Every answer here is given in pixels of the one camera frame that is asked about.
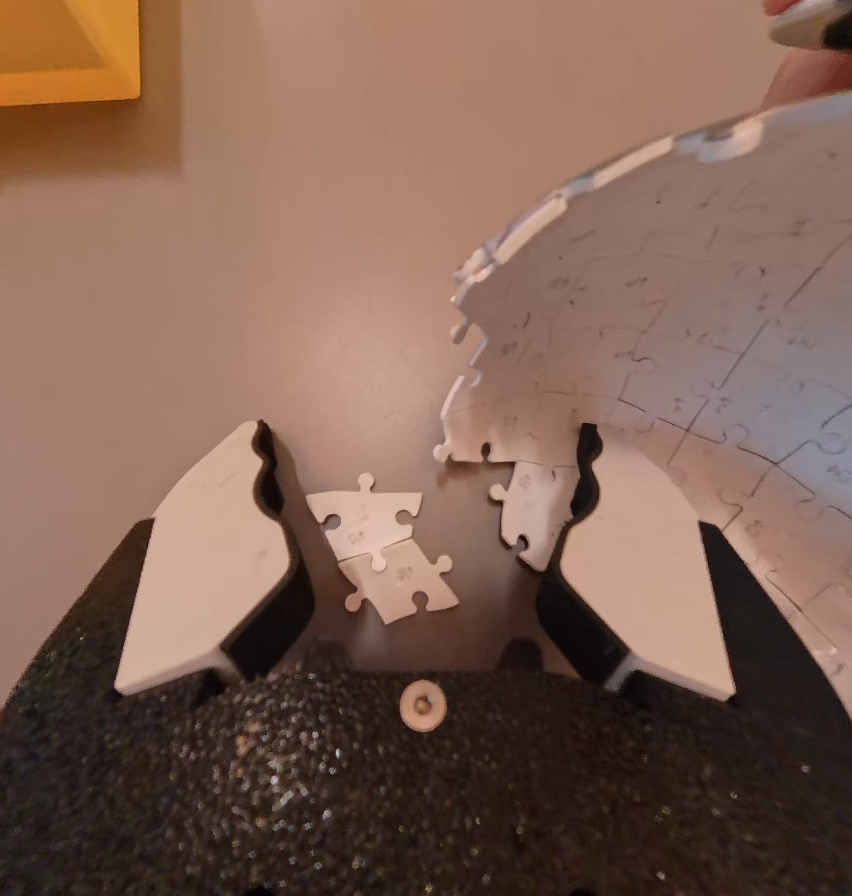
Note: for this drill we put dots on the partly built white puzzle ball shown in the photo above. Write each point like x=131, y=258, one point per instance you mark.
x=748, y=315

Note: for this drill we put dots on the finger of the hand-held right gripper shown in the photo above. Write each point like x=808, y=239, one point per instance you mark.
x=818, y=24

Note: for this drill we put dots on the yellow box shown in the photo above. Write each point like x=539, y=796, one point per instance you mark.
x=54, y=49

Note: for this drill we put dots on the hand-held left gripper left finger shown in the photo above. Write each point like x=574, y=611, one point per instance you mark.
x=209, y=560

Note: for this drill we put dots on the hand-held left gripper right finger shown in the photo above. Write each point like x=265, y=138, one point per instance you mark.
x=643, y=574

